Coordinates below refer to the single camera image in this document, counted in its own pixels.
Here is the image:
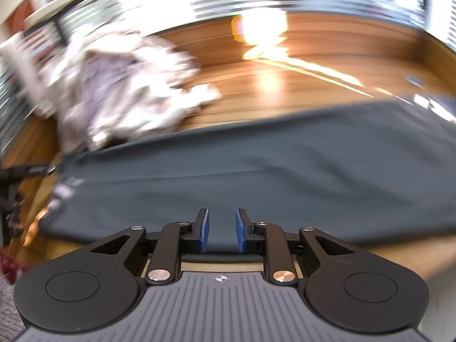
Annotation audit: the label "dark red garment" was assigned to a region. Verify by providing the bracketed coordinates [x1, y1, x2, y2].
[0, 249, 28, 283]

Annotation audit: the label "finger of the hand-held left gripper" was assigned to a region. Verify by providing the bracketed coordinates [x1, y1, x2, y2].
[0, 163, 60, 183]

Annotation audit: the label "pile of light clothes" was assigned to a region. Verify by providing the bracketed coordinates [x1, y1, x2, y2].
[39, 28, 223, 151]

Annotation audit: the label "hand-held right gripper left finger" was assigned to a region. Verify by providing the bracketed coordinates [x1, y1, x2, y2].
[90, 208, 210, 286]

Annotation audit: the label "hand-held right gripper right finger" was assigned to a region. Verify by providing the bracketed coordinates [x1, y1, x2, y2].
[235, 208, 357, 286]

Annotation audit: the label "grey pants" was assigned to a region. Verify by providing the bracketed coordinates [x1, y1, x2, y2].
[37, 94, 456, 257]

